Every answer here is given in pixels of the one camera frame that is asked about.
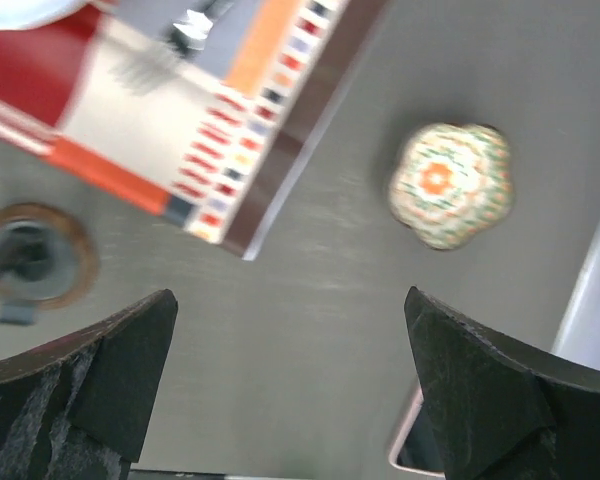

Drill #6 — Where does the checked orange red placemat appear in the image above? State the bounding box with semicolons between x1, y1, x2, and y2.
0;1;385;261

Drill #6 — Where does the small patterned flower dish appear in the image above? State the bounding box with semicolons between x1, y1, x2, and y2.
387;123;515;250

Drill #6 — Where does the white deep plate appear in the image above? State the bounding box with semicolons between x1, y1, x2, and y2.
0;0;87;31

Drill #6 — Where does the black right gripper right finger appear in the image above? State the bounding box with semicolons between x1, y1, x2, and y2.
404;287;600;480

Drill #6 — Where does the fork with pink handle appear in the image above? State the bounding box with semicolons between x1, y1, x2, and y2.
110;0;235;95

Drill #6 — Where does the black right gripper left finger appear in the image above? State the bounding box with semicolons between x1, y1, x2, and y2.
0;289;178;479

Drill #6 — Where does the grey stand wooden base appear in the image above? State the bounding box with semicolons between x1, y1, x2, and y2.
0;202;99;326

